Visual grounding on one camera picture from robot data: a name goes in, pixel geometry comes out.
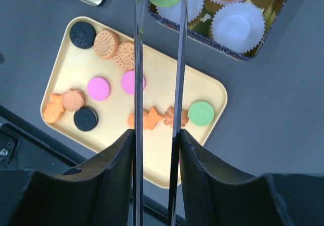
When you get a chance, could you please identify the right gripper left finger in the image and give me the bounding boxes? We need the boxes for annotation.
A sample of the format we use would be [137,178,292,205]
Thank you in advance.
[1,129,134,225]

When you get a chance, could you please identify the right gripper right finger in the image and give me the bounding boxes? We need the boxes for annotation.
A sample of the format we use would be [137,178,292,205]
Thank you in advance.
[180,130,323,225]

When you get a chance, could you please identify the metal serving tongs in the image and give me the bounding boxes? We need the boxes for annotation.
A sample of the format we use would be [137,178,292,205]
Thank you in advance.
[133,0,188,225]

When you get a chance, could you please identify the black sandwich cookie bottom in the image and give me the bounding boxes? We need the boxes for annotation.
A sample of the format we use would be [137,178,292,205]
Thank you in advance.
[73,107,98,132]

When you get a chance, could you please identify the black sandwich cookie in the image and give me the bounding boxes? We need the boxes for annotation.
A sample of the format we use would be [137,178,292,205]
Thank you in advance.
[69,21,96,49]
[73,107,98,132]

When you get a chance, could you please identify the orange fish cookie right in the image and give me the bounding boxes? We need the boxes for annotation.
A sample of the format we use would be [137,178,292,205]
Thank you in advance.
[127,106,164,130]

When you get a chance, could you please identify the orange fish cookie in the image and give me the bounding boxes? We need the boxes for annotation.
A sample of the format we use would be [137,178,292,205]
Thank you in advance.
[43,94,65,123]
[127,106,164,130]

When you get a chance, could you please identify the orange fish cookie left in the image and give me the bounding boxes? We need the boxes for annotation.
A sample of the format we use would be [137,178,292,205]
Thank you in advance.
[43,94,65,123]

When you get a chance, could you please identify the peach round scalloped cookie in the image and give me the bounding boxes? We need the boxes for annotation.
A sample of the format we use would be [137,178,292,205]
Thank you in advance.
[62,90,85,111]

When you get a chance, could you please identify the pink sandwich cookie lower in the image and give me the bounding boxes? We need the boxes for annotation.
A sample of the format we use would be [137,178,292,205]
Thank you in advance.
[87,76,111,101]

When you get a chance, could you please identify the pink sandwich cookie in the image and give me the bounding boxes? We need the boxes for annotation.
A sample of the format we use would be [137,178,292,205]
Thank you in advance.
[120,70,135,95]
[87,76,111,101]

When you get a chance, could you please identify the pink sandwich cookie upper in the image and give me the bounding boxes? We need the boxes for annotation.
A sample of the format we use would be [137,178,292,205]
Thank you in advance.
[120,70,135,95]

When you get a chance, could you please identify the yellow plastic tray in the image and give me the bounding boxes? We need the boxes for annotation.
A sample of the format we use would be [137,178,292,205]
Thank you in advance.
[40,16,227,189]

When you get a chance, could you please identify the orange dotted biscuit right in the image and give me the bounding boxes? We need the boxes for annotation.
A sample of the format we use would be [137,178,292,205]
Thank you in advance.
[114,42,135,71]

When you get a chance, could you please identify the orange dotted biscuit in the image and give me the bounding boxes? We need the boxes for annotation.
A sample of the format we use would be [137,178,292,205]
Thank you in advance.
[114,42,135,71]
[94,30,118,59]

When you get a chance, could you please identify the orange dotted biscuit left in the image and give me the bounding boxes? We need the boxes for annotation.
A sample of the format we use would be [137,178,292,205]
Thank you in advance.
[94,30,118,59]

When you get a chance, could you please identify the black sandwich cookie top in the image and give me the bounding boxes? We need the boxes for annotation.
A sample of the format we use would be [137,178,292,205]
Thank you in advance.
[69,21,96,49]

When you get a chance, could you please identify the front-right white paper cup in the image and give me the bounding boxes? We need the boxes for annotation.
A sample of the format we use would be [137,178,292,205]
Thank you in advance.
[211,3,265,54]

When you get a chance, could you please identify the square cookie tin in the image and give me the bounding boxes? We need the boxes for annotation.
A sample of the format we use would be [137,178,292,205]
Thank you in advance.
[147,0,298,61]

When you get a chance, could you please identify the front-left white paper cup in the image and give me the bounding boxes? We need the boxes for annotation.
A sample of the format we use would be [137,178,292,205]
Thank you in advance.
[156,0,204,24]

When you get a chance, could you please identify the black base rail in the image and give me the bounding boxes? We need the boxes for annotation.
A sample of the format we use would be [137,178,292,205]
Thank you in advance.
[0,104,188,226]

